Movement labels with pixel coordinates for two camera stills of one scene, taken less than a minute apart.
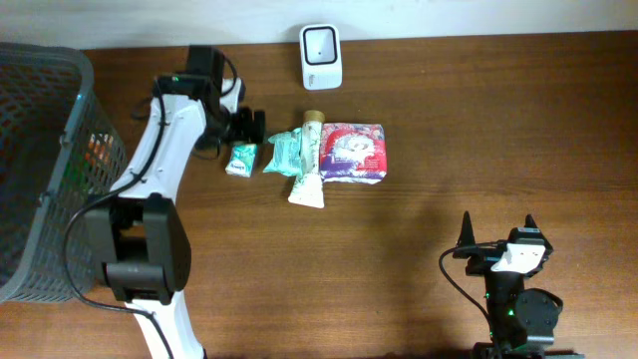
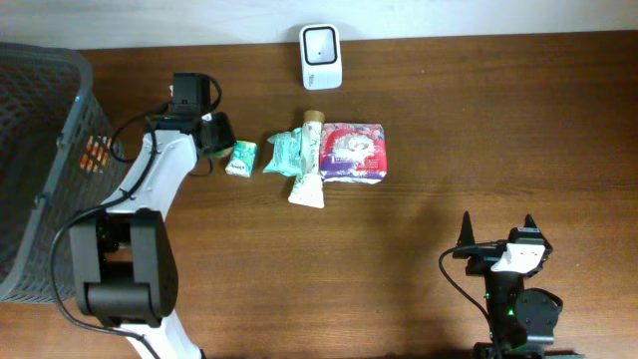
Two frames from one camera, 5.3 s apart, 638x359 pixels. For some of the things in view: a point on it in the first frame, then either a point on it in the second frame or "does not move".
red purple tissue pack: [353, 153] does not move
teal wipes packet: [288, 154] does not move
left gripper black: [251, 126] to [219, 150]
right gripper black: [480, 265] does not move
